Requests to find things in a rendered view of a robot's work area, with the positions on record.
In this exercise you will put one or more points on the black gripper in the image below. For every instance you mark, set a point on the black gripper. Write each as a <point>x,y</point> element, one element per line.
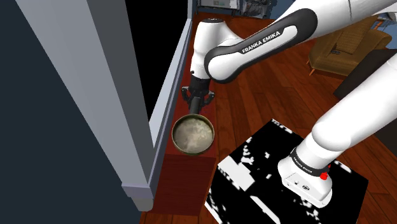
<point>199,87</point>

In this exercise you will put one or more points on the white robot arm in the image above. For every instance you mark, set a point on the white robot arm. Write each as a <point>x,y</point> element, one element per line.
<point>347,124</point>

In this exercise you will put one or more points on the red wooden sideboard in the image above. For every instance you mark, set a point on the red wooden sideboard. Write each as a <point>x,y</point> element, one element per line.
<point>183,186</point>

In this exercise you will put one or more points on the grey framed window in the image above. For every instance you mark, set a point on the grey framed window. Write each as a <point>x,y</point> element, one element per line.
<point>93,77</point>

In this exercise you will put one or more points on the mustard brown armchair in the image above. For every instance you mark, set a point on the mustard brown armchair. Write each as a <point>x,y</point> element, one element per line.
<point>347,46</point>

